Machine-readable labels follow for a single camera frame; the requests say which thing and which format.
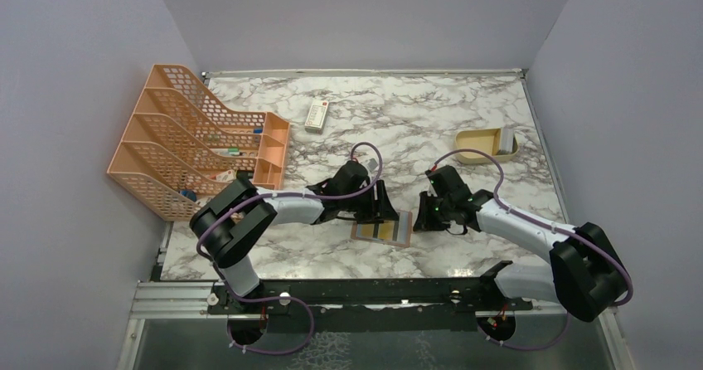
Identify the white red small box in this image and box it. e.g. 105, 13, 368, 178
303, 100, 330, 134

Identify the gold black-striped credit card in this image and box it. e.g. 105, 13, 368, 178
355, 222, 396, 241

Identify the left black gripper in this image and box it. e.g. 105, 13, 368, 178
340, 180, 399, 224

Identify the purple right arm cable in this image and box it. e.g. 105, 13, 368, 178
428, 148, 634, 352

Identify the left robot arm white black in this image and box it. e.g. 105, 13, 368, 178
189, 160, 400, 313

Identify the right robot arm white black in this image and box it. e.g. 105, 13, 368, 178
413, 166, 630, 322

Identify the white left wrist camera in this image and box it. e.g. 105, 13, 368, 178
366, 158, 379, 173

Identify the tan leather card holder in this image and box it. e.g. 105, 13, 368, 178
351, 211, 412, 248

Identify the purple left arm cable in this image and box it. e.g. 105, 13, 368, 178
196, 140, 385, 303

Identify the orange plastic file rack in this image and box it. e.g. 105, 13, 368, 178
107, 64, 291, 221

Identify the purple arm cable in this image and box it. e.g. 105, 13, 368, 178
428, 148, 634, 352
196, 140, 385, 303

